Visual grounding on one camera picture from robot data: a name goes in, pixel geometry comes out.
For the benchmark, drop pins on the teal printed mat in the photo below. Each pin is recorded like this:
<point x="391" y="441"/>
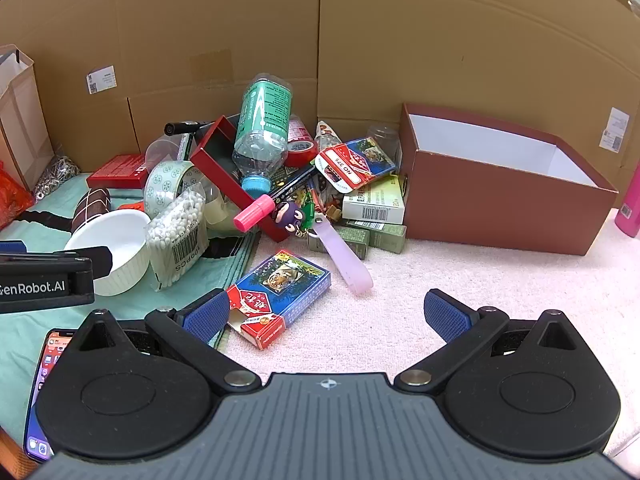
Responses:
<point x="130" y="306"/>

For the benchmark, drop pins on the printed snack bag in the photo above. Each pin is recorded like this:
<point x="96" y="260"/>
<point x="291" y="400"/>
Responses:
<point x="327" y="135"/>

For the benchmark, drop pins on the small olive green box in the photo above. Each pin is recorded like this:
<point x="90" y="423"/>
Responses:
<point x="354" y="243"/>
<point x="390" y="237"/>

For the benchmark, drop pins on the blue red playing card box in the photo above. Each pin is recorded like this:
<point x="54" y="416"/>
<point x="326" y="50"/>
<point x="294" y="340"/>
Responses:
<point x="357" y="162"/>
<point x="285" y="285"/>

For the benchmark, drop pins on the small clear jar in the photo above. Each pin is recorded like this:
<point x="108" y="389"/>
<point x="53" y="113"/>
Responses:
<point x="385" y="140"/>

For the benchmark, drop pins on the white bowl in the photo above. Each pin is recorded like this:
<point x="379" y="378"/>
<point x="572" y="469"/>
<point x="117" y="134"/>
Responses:
<point x="120" y="250"/>

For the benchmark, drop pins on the red open box lid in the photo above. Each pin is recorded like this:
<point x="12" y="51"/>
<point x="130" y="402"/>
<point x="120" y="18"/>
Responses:
<point x="220" y="175"/>

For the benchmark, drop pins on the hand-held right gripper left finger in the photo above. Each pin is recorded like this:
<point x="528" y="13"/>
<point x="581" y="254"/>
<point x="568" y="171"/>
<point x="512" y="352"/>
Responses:
<point x="205" y="316"/>

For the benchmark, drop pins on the clear plastic container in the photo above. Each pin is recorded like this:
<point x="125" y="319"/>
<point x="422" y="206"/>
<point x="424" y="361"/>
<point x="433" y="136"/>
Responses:
<point x="217" y="207"/>

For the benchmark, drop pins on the brown checkered tube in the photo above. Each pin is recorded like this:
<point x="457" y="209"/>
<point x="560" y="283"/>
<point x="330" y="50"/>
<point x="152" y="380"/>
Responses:
<point x="90" y="207"/>

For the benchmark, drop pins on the flat red box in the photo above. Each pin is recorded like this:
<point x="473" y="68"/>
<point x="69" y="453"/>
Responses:
<point x="117" y="170"/>

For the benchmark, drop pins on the clear bottle green label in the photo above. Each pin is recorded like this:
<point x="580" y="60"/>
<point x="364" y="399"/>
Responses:
<point x="262" y="120"/>

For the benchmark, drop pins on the pile of metal rings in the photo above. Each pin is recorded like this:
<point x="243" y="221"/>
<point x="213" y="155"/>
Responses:
<point x="57" y="172"/>

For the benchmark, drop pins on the brown paper bag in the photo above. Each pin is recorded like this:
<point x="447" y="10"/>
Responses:
<point x="22" y="115"/>

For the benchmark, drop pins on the black flashlight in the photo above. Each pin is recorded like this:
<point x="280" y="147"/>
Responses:
<point x="185" y="127"/>

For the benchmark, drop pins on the red-brown cardboard storage box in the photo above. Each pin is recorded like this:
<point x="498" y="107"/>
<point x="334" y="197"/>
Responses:
<point x="495" y="205"/>

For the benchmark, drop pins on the small wooden piece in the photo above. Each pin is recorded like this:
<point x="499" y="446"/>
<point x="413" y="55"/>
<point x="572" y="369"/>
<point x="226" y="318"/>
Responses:
<point x="334" y="212"/>

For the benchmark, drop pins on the pink bottle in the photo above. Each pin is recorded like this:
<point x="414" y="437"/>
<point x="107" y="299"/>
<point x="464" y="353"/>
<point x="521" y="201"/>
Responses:
<point x="631" y="205"/>

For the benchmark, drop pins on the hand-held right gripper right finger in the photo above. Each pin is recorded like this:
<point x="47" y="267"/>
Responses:
<point x="446" y="316"/>

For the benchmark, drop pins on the brown cardboard backdrop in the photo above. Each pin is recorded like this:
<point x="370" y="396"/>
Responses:
<point x="400" y="35"/>

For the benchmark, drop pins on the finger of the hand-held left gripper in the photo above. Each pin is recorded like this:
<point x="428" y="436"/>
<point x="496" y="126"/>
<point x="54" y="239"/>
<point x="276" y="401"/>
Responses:
<point x="101" y="262"/>

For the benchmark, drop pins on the pale pink fleece cloth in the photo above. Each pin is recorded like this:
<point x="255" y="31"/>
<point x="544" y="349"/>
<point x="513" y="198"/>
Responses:
<point x="390" y="320"/>

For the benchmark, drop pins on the red tape roll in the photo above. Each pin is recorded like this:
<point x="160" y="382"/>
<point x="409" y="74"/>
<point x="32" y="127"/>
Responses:
<point x="300" y="152"/>

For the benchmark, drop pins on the bag of white pellets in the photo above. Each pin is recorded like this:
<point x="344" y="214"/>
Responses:
<point x="177" y="240"/>

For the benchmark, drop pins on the white green medicine box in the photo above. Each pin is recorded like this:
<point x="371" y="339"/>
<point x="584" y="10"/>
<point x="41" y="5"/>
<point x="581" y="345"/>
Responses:
<point x="377" y="205"/>

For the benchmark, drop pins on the green patterned tape roll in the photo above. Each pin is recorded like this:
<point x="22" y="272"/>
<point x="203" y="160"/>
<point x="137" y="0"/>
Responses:
<point x="167" y="185"/>

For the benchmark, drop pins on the black marker pink cap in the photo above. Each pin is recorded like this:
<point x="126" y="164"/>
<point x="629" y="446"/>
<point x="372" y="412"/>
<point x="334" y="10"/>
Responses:
<point x="252" y="214"/>

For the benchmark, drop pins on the smartphone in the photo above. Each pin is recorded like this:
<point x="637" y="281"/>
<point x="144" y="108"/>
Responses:
<point x="42" y="410"/>

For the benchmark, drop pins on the red plastic bag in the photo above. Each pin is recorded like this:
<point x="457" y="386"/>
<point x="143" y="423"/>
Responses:
<point x="12" y="200"/>

